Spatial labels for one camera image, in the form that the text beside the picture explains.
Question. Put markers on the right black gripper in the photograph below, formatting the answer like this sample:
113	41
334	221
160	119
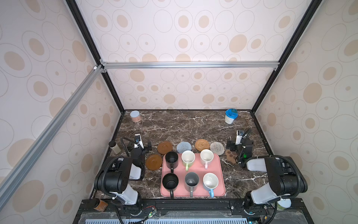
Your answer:
232	144

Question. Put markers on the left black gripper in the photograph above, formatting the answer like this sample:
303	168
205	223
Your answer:
146	146

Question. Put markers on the cork paw print coaster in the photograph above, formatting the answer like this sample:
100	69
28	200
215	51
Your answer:
231	156

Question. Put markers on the light brown wooden coaster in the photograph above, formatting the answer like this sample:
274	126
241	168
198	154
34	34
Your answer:
154	162

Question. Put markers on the dark brown wooden coaster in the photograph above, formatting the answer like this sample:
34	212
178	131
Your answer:
164	147

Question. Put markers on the white woven round coaster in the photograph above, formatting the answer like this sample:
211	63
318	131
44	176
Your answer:
217	148

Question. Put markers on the woven rattan round coaster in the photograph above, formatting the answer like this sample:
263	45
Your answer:
202	144

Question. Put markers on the grey felt round coaster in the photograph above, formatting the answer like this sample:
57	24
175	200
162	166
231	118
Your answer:
184	146

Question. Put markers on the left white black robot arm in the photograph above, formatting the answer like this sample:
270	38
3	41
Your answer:
116	172

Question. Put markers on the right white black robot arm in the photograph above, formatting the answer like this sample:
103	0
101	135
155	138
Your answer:
285	180

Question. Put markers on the small bottle black cap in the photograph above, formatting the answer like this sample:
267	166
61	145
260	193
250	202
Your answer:
114	147

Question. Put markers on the black mug rear left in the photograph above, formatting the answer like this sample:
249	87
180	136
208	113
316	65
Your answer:
172	160

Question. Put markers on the black mug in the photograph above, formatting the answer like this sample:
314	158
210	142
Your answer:
170	182
172	160

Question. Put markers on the pink jar white lid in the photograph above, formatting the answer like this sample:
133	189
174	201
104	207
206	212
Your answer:
135	116

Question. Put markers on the white cup blue lid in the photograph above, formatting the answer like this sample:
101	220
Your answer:
230	115

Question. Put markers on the black mug front left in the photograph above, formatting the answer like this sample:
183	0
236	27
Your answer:
170	182

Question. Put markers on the pink rectangular tray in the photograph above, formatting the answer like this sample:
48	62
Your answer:
199	180

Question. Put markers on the grey mug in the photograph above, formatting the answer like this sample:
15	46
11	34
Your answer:
191	182

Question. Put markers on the diagonal aluminium bar left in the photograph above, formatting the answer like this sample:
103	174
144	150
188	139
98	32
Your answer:
25	164

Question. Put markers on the horizontal aluminium bar rear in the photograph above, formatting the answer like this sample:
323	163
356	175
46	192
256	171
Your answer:
186	65

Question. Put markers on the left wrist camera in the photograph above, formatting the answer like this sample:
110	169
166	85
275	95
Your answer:
138	142

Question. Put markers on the pink handled white mug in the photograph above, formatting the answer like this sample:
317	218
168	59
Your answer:
206	157

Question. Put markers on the blue handled white mug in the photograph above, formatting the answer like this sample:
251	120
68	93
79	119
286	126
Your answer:
210	182

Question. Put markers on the green handled white mug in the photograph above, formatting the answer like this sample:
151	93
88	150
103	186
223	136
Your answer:
188	158

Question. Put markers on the brown block on rail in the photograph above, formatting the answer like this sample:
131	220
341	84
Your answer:
98	205

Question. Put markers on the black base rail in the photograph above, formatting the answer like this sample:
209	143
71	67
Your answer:
193	211

